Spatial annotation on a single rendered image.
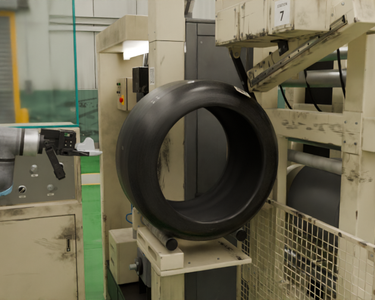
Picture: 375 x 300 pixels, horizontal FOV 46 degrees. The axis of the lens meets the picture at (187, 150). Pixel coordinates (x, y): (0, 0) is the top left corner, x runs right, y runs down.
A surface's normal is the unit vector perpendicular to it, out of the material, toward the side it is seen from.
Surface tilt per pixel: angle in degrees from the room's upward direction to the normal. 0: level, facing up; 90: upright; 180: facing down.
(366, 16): 72
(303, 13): 90
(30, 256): 90
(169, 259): 90
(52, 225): 90
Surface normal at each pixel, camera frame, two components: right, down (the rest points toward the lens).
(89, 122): 0.25, 0.14
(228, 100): 0.39, -0.05
